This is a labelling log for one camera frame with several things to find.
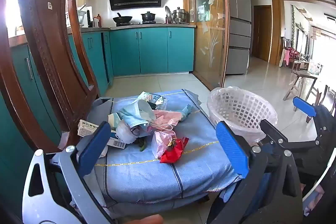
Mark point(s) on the blue face mask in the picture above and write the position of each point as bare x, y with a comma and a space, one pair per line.
131, 113

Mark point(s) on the white plastic bag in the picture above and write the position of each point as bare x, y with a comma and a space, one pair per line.
124, 133

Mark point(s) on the red foil wrapper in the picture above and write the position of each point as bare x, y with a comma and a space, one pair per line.
173, 154

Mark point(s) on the black cooking pot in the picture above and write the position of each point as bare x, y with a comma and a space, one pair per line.
149, 16

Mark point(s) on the pink chair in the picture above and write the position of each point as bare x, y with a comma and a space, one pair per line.
290, 54

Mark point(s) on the pink face mask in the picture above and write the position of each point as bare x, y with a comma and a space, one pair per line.
168, 119

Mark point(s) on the etched glass sliding door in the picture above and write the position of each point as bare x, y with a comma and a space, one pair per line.
210, 43

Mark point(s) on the pink plastic bag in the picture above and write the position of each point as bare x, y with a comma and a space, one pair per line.
160, 144

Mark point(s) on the gas stove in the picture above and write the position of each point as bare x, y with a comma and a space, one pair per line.
136, 24

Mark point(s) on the person's blue jeans leg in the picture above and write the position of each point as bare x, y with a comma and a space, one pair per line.
260, 192

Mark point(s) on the clear printed plastic bag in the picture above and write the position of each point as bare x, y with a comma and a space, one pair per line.
149, 96

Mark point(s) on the green vegetable scrap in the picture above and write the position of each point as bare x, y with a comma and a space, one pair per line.
143, 147

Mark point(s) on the carved wooden chair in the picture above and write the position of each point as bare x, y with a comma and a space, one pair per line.
47, 29

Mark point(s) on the white box with green print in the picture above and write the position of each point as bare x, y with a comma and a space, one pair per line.
86, 127

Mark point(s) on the person's left hand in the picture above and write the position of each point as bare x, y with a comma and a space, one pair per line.
152, 220

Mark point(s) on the white and blue paper cup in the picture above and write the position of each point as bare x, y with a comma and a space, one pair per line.
113, 120

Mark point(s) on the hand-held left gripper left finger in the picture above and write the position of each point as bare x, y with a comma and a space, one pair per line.
94, 145

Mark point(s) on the silver refrigerator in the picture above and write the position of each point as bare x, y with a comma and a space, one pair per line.
237, 29

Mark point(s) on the light blue crumpled cloth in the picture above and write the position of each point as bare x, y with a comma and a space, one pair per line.
187, 111

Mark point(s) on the wooden door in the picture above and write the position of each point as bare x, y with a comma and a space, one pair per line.
261, 32

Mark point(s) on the wooden stool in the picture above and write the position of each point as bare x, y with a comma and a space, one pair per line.
302, 74

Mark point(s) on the teal base cabinets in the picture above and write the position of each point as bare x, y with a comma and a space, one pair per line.
95, 56
152, 48

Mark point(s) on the steel pot lid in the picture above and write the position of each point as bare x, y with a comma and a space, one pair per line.
168, 14

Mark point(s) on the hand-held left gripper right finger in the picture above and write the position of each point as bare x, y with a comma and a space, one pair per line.
232, 149

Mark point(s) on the brown bottle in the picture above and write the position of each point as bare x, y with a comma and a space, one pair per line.
99, 22

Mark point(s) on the black wok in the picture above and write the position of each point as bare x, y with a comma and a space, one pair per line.
122, 19

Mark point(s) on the blue checked cloth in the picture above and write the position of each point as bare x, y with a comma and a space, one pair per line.
162, 182

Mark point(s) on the steel stock pot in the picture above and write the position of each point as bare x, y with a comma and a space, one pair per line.
180, 15

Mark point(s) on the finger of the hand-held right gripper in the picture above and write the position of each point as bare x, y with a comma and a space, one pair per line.
304, 106
273, 133

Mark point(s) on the white lattice wastebasket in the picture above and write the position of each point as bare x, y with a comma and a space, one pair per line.
241, 108

